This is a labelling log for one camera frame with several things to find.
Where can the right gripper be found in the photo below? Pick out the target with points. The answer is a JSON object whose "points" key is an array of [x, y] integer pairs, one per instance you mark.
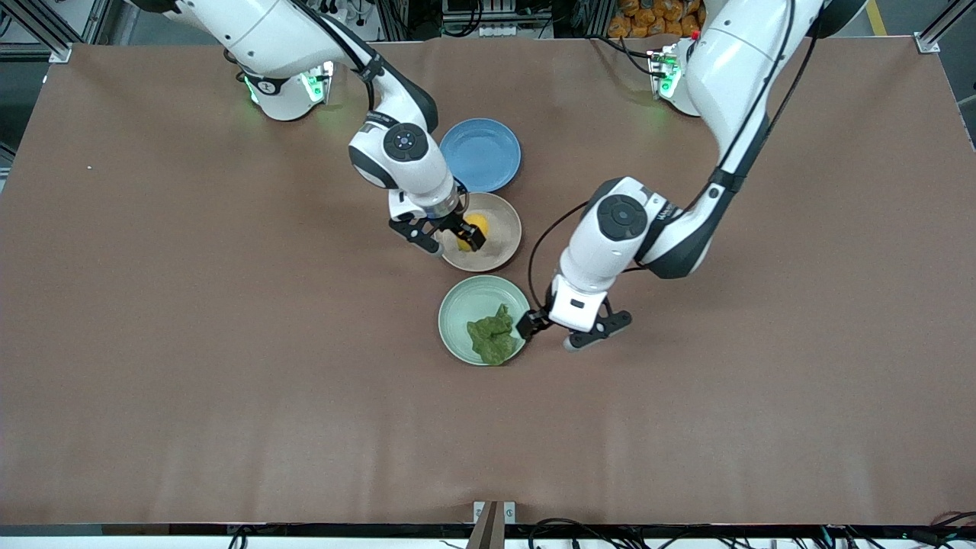
{"points": [[456, 222]]}

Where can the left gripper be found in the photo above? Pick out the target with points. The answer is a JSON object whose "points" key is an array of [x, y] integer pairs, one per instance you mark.
{"points": [[528, 323]]}

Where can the yellow lemon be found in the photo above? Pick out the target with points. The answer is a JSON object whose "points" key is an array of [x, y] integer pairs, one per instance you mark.
{"points": [[478, 223]]}

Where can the green lettuce leaf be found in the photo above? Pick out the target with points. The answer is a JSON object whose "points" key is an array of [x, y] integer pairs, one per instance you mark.
{"points": [[492, 335]]}

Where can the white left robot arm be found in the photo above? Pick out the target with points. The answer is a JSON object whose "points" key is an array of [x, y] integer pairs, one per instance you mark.
{"points": [[732, 76]]}

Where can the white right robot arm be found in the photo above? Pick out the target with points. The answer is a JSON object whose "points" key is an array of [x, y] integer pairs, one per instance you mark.
{"points": [[274, 30]]}

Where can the beige plate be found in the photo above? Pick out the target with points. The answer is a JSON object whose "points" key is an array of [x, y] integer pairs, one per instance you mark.
{"points": [[503, 229]]}

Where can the light green plate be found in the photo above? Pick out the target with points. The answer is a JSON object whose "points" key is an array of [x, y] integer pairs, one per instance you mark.
{"points": [[465, 305]]}

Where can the blue plate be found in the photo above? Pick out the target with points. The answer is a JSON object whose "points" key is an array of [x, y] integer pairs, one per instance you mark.
{"points": [[488, 156]]}

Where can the white rack device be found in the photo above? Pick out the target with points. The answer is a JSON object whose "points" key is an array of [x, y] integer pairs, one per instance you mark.
{"points": [[496, 19]]}

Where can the white power strip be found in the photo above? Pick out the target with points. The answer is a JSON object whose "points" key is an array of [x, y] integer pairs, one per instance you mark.
{"points": [[335, 11]]}

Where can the pile of oranges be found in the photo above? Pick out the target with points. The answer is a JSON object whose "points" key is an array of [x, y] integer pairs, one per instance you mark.
{"points": [[656, 19]]}

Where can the brown table cover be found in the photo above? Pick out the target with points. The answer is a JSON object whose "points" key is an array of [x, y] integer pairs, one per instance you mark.
{"points": [[229, 419]]}

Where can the metal bracket with pole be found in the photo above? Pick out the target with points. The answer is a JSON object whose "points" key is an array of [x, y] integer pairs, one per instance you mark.
{"points": [[493, 518]]}

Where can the aluminium frame profile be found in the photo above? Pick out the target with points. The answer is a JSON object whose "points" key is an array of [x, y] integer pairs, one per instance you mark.
{"points": [[53, 34]]}

